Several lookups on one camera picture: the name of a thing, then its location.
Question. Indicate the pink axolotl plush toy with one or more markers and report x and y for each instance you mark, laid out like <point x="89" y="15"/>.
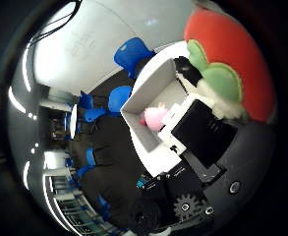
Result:
<point x="155" y="118"/>

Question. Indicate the red tomato plush toy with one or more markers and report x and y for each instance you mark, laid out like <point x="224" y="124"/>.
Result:
<point x="235" y="42"/>

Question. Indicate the grey cardboard box container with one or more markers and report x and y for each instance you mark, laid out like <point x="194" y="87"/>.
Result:
<point x="145" y="90"/>

